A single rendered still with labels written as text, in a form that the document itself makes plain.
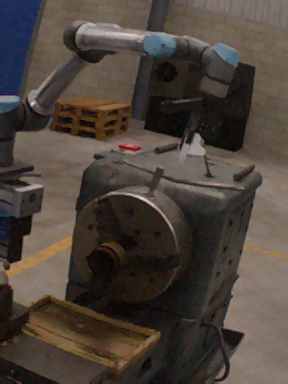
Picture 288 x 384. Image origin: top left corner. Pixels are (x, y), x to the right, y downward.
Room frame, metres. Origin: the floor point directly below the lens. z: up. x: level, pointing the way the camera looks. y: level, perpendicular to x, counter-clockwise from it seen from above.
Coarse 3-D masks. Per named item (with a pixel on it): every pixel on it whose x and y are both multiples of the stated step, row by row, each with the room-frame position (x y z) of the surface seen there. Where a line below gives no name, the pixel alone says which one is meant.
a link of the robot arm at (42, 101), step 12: (96, 24) 2.06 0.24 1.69; (108, 24) 2.11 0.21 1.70; (72, 60) 2.14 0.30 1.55; (84, 60) 2.11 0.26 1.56; (96, 60) 2.12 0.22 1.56; (60, 72) 2.17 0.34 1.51; (72, 72) 2.16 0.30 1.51; (48, 84) 2.20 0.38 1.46; (60, 84) 2.19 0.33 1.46; (36, 96) 2.24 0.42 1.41; (48, 96) 2.21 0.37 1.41; (60, 96) 2.23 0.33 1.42; (36, 108) 2.23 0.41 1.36; (48, 108) 2.25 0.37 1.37; (36, 120) 2.25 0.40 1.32; (48, 120) 2.31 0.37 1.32
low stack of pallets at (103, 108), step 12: (60, 108) 9.60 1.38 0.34; (72, 108) 10.05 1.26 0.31; (84, 108) 9.48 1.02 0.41; (96, 108) 9.47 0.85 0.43; (108, 108) 9.65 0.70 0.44; (132, 108) 10.55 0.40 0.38; (60, 120) 9.71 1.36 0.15; (72, 120) 9.53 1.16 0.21; (84, 120) 10.11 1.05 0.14; (96, 120) 9.44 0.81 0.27; (108, 120) 9.55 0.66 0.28; (120, 120) 10.51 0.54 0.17; (72, 132) 9.51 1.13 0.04; (84, 132) 9.80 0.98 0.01; (96, 132) 9.41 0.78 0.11; (108, 132) 9.97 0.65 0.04; (120, 132) 10.27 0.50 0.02
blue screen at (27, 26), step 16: (0, 0) 7.92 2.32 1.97; (16, 0) 7.35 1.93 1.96; (32, 0) 6.87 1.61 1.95; (0, 16) 7.75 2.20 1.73; (16, 16) 7.21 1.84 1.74; (32, 16) 6.76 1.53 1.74; (0, 32) 7.59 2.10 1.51; (16, 32) 7.08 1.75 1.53; (32, 32) 6.63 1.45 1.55; (0, 48) 7.45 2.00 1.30; (16, 48) 6.96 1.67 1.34; (32, 48) 6.58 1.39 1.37; (0, 64) 7.33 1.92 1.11; (16, 64) 6.86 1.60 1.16; (0, 80) 7.21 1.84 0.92; (16, 80) 6.76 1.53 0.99; (32, 176) 6.75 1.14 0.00
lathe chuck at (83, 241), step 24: (120, 192) 1.83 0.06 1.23; (144, 192) 1.86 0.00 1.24; (120, 216) 1.81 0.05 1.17; (144, 216) 1.79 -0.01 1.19; (168, 216) 1.79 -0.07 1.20; (72, 240) 1.86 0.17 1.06; (96, 240) 1.83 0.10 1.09; (144, 240) 1.79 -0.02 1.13; (168, 240) 1.77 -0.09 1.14; (120, 288) 1.80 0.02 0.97; (144, 288) 1.78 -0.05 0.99
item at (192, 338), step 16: (80, 288) 2.03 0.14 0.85; (224, 288) 2.22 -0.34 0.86; (128, 304) 1.95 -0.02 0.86; (208, 304) 2.04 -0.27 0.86; (224, 304) 2.26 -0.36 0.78; (192, 320) 1.89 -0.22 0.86; (176, 336) 1.89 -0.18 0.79; (192, 336) 1.94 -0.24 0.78; (208, 336) 2.17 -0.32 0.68; (176, 352) 1.89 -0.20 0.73; (192, 352) 2.02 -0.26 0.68; (208, 352) 2.26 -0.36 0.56; (176, 368) 1.89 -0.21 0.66; (192, 368) 2.08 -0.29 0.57
